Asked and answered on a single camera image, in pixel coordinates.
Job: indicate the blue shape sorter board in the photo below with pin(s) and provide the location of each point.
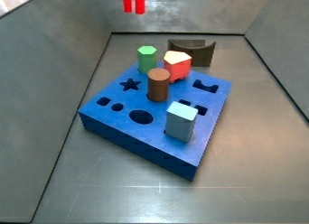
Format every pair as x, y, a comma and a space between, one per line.
126, 118

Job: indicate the red pentagon block white top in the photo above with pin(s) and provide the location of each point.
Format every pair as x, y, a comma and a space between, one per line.
178, 65

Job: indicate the brown cylinder peg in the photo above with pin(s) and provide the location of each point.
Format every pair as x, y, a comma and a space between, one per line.
158, 84

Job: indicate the black curved holder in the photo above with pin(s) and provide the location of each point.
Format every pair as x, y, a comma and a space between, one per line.
197, 49

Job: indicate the light blue rectangular block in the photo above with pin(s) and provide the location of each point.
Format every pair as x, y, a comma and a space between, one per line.
181, 121

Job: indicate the green hexagonal peg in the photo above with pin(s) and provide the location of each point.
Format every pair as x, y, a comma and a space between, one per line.
146, 58

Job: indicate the red two-legged block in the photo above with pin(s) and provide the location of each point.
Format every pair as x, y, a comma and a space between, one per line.
134, 6

